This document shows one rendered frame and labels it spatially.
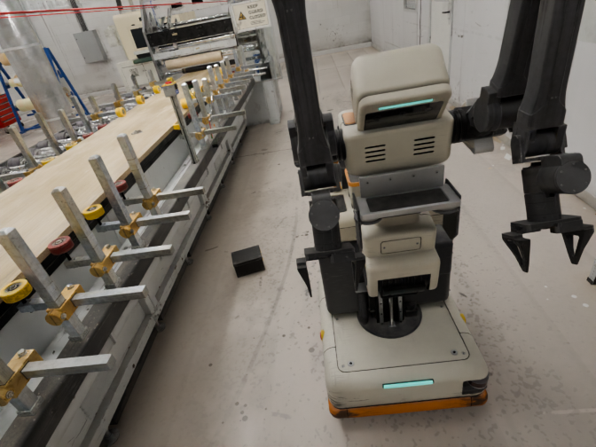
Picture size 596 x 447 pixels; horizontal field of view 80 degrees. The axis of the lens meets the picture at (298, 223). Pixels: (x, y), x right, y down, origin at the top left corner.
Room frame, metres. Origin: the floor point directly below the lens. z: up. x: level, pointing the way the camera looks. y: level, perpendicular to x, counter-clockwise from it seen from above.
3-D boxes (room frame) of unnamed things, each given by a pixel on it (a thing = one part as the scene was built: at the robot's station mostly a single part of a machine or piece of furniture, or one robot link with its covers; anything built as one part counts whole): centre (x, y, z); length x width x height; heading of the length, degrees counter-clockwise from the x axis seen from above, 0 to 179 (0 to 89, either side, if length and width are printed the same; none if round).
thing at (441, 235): (0.94, -0.36, 0.68); 0.28 x 0.27 x 0.25; 84
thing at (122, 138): (1.65, 0.70, 0.91); 0.04 x 0.04 x 0.48; 83
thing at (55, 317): (0.92, 0.79, 0.82); 0.14 x 0.06 x 0.05; 173
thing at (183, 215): (1.43, 0.67, 0.81); 0.43 x 0.03 x 0.04; 83
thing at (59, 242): (1.21, 0.90, 0.85); 0.08 x 0.08 x 0.11
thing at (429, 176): (0.83, -0.29, 0.99); 0.28 x 0.16 x 0.22; 84
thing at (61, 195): (1.15, 0.76, 0.89); 0.04 x 0.04 x 0.48; 83
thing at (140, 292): (0.93, 0.73, 0.82); 0.43 x 0.03 x 0.04; 83
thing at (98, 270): (1.17, 0.75, 0.81); 0.14 x 0.06 x 0.05; 173
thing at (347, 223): (1.21, -0.33, 0.59); 0.55 x 0.34 x 0.83; 84
